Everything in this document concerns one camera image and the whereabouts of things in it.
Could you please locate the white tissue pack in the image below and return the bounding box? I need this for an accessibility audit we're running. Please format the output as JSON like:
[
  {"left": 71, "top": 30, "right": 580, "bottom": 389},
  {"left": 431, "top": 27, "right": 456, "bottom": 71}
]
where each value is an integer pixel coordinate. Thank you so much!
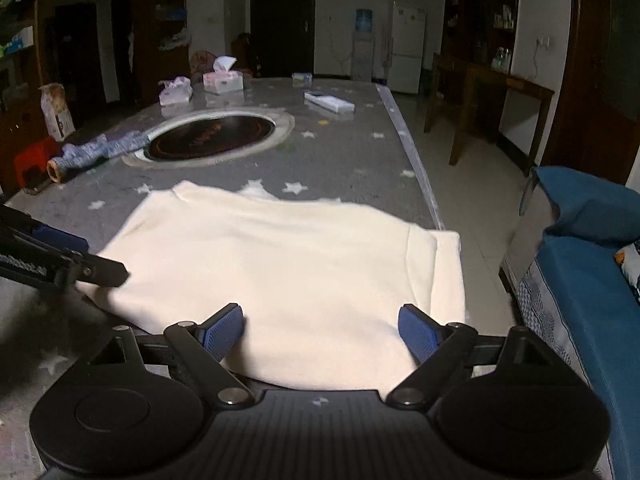
[{"left": 158, "top": 75, "right": 194, "bottom": 107}]

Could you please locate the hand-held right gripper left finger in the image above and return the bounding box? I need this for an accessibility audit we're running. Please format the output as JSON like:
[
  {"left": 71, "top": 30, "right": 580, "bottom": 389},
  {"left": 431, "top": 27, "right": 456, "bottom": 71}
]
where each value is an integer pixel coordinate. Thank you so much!
[{"left": 87, "top": 302, "right": 257, "bottom": 409}]

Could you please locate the flat white box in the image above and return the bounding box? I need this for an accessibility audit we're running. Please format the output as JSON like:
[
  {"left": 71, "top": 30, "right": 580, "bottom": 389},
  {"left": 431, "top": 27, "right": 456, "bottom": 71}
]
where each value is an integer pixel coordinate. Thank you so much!
[{"left": 303, "top": 89, "right": 356, "bottom": 116}]

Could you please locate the dark wooden door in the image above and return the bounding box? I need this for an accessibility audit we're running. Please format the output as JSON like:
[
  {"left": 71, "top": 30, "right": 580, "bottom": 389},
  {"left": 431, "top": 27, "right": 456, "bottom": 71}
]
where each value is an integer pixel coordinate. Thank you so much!
[{"left": 249, "top": 0, "right": 318, "bottom": 80}]

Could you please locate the wooden shelf cabinet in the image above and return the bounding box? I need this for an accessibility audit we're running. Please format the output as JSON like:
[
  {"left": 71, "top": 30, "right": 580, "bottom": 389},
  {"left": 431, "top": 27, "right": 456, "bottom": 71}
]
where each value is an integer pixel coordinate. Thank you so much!
[{"left": 129, "top": 0, "right": 189, "bottom": 107}]

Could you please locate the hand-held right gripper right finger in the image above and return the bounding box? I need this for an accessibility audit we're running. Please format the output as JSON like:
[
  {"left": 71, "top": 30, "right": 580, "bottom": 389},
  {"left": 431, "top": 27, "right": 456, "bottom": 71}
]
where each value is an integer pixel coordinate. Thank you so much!
[{"left": 385, "top": 302, "right": 564, "bottom": 409}]

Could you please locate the red plastic stool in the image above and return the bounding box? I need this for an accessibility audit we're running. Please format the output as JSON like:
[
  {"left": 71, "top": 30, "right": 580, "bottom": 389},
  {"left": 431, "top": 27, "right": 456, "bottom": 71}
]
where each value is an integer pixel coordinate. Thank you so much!
[{"left": 12, "top": 137, "right": 64, "bottom": 189}]

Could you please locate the dark wooden side table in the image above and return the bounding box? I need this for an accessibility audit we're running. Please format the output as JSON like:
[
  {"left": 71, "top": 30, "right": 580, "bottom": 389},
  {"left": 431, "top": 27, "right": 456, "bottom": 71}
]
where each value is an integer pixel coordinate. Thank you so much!
[{"left": 423, "top": 52, "right": 556, "bottom": 177}]

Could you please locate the blue sofa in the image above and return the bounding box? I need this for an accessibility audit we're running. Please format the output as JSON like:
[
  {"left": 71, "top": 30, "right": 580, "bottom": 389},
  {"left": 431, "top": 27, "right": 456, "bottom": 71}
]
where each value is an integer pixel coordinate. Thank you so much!
[{"left": 499, "top": 165, "right": 640, "bottom": 480}]

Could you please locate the blue patterned rolled cloth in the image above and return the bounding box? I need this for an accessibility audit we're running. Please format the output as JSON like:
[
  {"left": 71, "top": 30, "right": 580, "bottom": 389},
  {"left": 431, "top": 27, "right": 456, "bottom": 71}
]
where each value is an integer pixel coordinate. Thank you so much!
[{"left": 46, "top": 130, "right": 151, "bottom": 185}]

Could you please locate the wooden shelf with boxes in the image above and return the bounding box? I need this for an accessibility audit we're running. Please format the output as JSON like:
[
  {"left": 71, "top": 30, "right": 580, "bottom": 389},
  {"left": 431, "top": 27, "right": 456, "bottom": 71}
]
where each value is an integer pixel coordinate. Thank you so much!
[{"left": 0, "top": 0, "right": 42, "bottom": 113}]

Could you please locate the water dispenser with blue bottle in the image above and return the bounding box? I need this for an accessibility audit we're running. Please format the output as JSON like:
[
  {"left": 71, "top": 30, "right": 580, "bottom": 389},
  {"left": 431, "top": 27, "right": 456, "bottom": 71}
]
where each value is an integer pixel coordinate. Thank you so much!
[{"left": 351, "top": 8, "right": 376, "bottom": 83}]

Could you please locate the white refrigerator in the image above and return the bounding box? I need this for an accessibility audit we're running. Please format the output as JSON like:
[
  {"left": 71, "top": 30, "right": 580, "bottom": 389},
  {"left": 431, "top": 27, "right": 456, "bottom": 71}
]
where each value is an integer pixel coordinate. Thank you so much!
[{"left": 388, "top": 1, "right": 427, "bottom": 95}]

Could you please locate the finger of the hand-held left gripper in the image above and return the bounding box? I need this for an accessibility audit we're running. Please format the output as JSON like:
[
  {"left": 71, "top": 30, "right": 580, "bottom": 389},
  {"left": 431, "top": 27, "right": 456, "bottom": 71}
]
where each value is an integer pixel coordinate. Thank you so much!
[
  {"left": 0, "top": 203, "right": 91, "bottom": 257},
  {"left": 0, "top": 247, "right": 132, "bottom": 292}
]

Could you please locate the tall wooden display cabinet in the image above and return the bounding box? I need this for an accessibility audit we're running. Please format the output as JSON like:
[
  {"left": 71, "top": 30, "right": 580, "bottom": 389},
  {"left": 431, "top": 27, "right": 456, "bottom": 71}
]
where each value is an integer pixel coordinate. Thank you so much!
[{"left": 444, "top": 0, "right": 521, "bottom": 77}]

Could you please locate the large pink tissue box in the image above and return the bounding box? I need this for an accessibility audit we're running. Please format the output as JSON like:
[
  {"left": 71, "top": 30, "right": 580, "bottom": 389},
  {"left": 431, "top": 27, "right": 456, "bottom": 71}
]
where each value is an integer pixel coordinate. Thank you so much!
[{"left": 202, "top": 54, "right": 245, "bottom": 95}]

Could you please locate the white paper bag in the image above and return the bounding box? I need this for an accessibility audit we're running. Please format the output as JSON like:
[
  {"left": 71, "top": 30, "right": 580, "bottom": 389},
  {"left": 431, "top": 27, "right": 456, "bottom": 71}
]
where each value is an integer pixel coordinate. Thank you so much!
[{"left": 38, "top": 83, "right": 77, "bottom": 142}]

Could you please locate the round black built-in cooktop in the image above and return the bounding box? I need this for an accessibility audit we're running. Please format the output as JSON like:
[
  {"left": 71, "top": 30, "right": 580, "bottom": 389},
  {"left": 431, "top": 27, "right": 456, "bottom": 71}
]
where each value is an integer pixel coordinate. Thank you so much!
[{"left": 122, "top": 107, "right": 297, "bottom": 169}]

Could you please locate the cream sweater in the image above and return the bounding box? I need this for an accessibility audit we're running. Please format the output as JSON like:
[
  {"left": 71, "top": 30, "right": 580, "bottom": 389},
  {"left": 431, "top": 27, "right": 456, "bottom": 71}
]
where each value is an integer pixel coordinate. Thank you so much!
[{"left": 87, "top": 180, "right": 472, "bottom": 397}]

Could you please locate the grey star-print tablecloth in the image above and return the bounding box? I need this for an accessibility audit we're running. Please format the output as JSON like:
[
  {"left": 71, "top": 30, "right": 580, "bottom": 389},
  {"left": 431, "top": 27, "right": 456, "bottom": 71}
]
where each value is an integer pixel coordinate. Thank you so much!
[{"left": 0, "top": 77, "right": 447, "bottom": 480}]

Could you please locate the patterned white pillow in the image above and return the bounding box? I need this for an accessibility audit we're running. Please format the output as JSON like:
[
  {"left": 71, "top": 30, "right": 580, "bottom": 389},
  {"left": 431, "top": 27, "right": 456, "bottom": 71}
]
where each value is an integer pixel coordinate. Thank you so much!
[{"left": 613, "top": 239, "right": 640, "bottom": 307}]

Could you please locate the brown glazed wooden door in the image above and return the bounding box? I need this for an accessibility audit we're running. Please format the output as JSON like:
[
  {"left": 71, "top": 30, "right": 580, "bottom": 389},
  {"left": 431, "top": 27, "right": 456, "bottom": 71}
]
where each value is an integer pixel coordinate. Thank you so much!
[{"left": 544, "top": 0, "right": 640, "bottom": 187}]

